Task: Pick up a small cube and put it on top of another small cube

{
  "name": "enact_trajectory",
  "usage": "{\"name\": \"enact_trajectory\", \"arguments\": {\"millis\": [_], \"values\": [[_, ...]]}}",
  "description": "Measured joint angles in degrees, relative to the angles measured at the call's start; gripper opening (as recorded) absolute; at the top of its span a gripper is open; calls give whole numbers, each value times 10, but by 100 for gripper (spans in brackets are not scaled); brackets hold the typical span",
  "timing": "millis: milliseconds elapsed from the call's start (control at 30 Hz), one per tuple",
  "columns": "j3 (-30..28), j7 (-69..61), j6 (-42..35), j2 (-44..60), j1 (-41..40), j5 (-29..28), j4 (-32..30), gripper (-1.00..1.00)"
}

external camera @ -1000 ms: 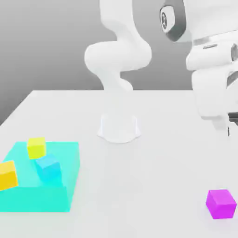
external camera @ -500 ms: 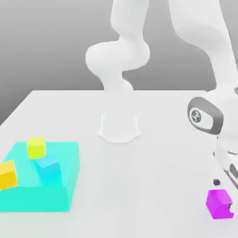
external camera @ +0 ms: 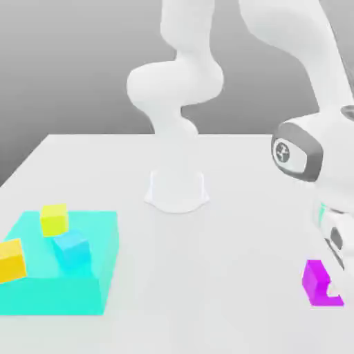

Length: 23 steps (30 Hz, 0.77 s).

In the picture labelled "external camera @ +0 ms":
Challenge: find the small yellow-green cube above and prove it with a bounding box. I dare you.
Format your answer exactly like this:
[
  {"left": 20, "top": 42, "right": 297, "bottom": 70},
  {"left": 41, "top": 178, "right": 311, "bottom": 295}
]
[{"left": 40, "top": 203, "right": 69, "bottom": 238}]

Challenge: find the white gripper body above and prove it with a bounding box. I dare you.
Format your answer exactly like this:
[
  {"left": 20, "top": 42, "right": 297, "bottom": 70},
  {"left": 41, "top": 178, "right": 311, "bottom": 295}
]
[{"left": 322, "top": 238, "right": 354, "bottom": 300}]

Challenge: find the small magenta cube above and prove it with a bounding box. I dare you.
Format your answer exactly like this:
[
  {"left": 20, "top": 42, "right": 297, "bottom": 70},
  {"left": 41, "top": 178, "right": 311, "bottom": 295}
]
[{"left": 301, "top": 259, "right": 345, "bottom": 307}]

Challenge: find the small orange-yellow cube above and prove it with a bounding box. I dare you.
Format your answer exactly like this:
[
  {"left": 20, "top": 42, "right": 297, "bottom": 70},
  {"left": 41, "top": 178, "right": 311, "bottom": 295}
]
[{"left": 0, "top": 238, "right": 28, "bottom": 285}]

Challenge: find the large teal box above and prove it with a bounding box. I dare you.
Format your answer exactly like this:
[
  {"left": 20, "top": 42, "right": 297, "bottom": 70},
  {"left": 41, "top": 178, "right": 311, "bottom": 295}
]
[{"left": 0, "top": 210, "right": 120, "bottom": 317}]

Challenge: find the small cyan cube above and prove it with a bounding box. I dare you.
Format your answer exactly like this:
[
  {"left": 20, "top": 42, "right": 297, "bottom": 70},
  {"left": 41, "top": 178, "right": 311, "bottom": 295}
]
[{"left": 52, "top": 229, "right": 93, "bottom": 274}]

